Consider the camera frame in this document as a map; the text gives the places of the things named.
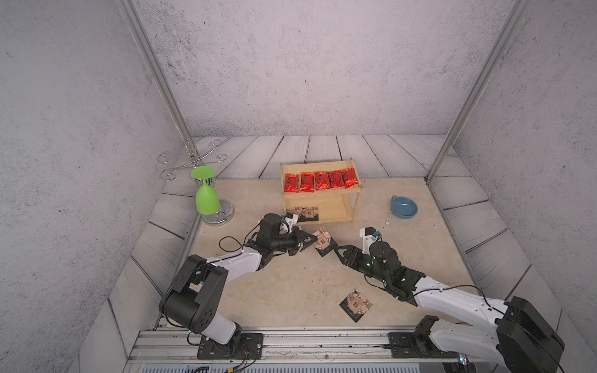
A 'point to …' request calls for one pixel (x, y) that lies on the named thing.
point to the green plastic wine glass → (207, 198)
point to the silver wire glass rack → (226, 211)
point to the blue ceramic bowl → (403, 207)
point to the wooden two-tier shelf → (335, 205)
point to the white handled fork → (388, 221)
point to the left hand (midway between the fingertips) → (320, 240)
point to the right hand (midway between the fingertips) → (338, 252)
